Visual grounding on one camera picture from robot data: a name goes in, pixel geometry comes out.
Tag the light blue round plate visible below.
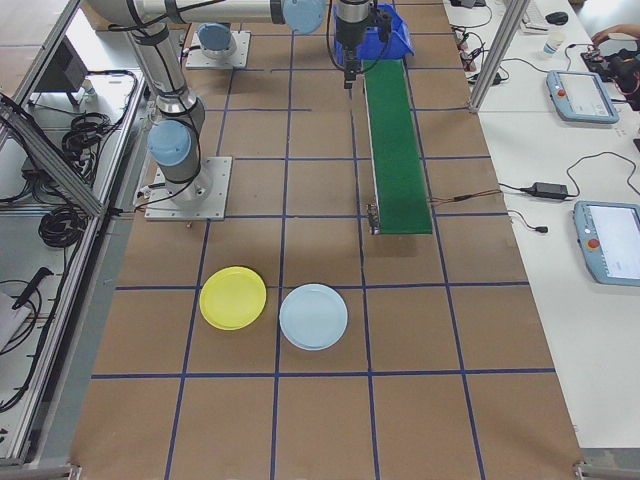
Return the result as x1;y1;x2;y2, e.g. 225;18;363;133
278;282;349;353

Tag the yellow round plate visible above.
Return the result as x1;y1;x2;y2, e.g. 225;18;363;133
199;265;269;332

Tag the blue plastic storage bin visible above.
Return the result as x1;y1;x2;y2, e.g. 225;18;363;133
331;1;417;69

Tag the green conveyor belt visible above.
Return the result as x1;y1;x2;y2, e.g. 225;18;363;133
361;58;435;238

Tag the white keyboard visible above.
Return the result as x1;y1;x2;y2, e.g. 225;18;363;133
521;0;551;32

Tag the light blue teach pendant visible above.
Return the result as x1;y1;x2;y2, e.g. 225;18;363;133
545;69;622;126
572;200;640;288

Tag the black electronic device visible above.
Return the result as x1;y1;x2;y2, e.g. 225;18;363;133
581;42;640;110

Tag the black monitor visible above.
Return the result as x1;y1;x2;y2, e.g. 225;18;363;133
33;35;91;97

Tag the black handheld tool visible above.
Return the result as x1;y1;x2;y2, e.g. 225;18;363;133
10;266;55;310

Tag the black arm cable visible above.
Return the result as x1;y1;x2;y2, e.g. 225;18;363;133
325;2;350;71

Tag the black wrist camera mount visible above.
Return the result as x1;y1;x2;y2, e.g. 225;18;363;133
375;6;398;44

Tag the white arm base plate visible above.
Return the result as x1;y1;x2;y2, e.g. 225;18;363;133
185;30;252;71
144;156;234;222

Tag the aluminium extrusion post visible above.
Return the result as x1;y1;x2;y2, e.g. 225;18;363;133
468;0;532;115

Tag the red conveyor power wire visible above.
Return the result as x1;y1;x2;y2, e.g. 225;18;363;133
428;189;502;206

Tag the black cable with plug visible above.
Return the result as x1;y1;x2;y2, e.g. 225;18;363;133
507;208;550;235

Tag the black coiled cable bundle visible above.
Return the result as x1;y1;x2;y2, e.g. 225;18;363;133
38;205;87;250
61;112;121;162

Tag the metal V-shaped frame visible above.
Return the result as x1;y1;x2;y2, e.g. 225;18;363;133
0;0;174;469

